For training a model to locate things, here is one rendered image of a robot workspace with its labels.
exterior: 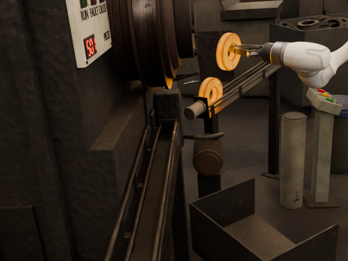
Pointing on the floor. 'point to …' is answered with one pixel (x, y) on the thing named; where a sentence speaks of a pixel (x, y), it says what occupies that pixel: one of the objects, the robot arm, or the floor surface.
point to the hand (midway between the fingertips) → (229, 47)
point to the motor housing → (207, 165)
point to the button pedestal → (321, 151)
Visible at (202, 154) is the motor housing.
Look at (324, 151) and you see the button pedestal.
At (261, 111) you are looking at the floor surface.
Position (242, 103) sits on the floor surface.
